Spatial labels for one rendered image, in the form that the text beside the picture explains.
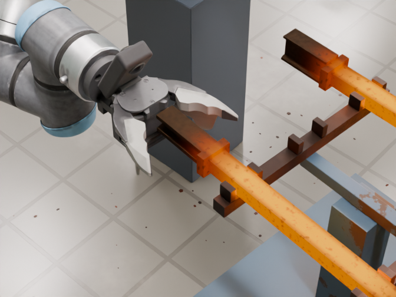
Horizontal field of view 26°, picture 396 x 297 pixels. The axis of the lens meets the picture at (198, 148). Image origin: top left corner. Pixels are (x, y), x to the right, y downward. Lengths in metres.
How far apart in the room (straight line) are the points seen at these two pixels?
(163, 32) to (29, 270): 0.69
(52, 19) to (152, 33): 0.87
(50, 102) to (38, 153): 1.16
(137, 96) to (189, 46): 0.89
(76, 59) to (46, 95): 0.14
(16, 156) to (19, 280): 0.43
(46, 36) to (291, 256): 0.49
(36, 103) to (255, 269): 0.42
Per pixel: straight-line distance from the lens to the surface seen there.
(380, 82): 1.20
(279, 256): 1.32
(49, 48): 1.25
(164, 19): 2.05
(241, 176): 1.05
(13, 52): 1.40
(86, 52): 1.21
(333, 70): 1.20
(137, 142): 1.10
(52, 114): 1.35
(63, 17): 1.27
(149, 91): 1.16
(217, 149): 1.08
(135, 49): 1.11
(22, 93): 1.37
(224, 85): 2.24
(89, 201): 2.35
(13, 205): 2.37
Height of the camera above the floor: 1.79
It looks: 47 degrees down
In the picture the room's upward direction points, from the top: straight up
